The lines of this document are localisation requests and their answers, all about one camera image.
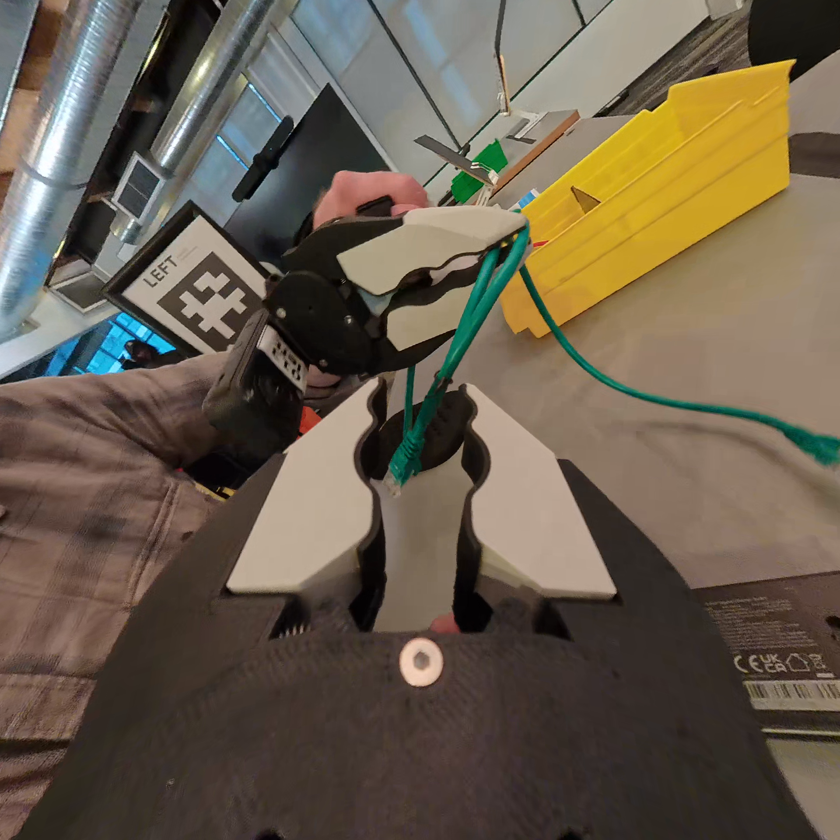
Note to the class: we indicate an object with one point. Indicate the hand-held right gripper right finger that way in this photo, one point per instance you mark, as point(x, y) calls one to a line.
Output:
point(544, 525)

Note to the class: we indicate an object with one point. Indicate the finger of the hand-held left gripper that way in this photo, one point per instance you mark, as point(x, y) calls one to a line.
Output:
point(433, 243)
point(426, 315)

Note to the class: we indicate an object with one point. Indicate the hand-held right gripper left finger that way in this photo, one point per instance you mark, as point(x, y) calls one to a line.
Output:
point(295, 525)

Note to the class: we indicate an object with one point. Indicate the yellow plastic bin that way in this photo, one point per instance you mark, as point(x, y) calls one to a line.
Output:
point(656, 197)

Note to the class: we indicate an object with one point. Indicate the black network switch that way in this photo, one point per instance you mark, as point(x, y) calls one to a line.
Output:
point(774, 649)

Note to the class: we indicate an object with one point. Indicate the person's left forearm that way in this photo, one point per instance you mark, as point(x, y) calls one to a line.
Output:
point(164, 407)

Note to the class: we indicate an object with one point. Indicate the person's left hand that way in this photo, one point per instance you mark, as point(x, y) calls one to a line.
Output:
point(367, 193)

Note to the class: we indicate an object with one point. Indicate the person's right hand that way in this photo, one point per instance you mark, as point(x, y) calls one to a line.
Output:
point(446, 622)

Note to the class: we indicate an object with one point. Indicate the black twist tie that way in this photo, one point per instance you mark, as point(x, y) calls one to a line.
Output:
point(441, 380)

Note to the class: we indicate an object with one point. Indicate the small green bin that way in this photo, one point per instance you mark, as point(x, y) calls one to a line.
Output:
point(482, 167)

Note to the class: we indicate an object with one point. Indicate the tan board on stand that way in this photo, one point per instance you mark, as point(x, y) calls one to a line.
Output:
point(453, 154)
point(502, 72)

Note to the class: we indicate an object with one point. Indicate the white paper slip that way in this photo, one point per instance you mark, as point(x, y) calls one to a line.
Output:
point(531, 197)

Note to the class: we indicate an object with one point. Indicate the black quilted wrist rest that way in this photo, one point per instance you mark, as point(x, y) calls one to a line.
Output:
point(446, 433)

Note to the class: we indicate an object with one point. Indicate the black white tag sign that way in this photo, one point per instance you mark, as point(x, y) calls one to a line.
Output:
point(197, 289)

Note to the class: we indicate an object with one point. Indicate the grey office desk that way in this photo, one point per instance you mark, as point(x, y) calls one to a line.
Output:
point(544, 141)

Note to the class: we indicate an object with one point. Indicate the black bin divider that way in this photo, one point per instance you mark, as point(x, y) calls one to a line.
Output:
point(583, 198)

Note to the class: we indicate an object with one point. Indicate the black video bar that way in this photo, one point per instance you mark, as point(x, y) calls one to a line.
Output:
point(262, 161)

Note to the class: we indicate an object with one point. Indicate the white ceiling vent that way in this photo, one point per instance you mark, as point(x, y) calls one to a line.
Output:
point(139, 187)

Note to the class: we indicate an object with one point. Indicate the person's plaid shirt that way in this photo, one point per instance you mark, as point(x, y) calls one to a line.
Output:
point(65, 558)

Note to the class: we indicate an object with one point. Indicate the large black wall screen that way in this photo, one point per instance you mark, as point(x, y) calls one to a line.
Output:
point(321, 170)

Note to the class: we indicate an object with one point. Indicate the silver air duct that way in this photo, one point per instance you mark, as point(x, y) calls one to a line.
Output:
point(65, 131)

